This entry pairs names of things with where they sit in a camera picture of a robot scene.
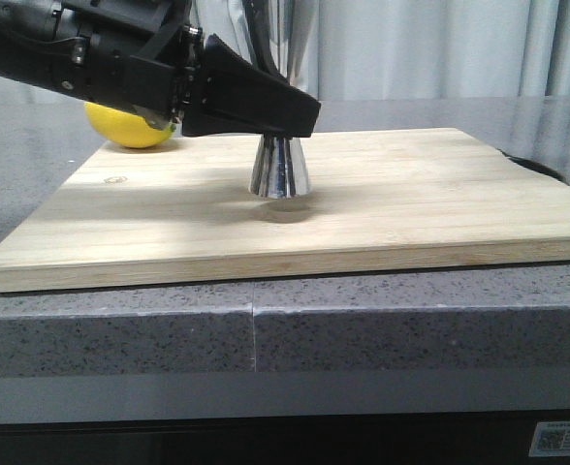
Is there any wooden cutting board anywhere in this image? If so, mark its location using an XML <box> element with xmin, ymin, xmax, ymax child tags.
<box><xmin>0</xmin><ymin>128</ymin><xmax>570</xmax><ymax>293</ymax></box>

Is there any grey curtain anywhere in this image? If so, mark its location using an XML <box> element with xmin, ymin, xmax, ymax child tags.
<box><xmin>0</xmin><ymin>0</ymin><xmax>570</xmax><ymax>105</ymax></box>

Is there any white QR code sticker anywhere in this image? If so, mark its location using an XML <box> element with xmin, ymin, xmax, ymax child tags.
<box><xmin>528</xmin><ymin>420</ymin><xmax>570</xmax><ymax>458</ymax></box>

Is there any black cutting board handle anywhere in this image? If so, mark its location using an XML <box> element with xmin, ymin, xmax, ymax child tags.
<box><xmin>502</xmin><ymin>151</ymin><xmax>566</xmax><ymax>183</ymax></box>

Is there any yellow lemon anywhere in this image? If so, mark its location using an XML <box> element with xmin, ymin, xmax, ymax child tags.
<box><xmin>83</xmin><ymin>102</ymin><xmax>176</xmax><ymax>148</ymax></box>

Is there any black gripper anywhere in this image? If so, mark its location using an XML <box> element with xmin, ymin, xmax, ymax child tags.
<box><xmin>0</xmin><ymin>1</ymin><xmax>203</xmax><ymax>129</ymax></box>

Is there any steel double jigger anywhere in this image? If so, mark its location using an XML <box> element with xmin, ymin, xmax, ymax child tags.
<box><xmin>243</xmin><ymin>1</ymin><xmax>316</xmax><ymax>199</ymax></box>

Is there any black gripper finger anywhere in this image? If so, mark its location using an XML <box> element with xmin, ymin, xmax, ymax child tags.
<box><xmin>182</xmin><ymin>34</ymin><xmax>321</xmax><ymax>137</ymax></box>

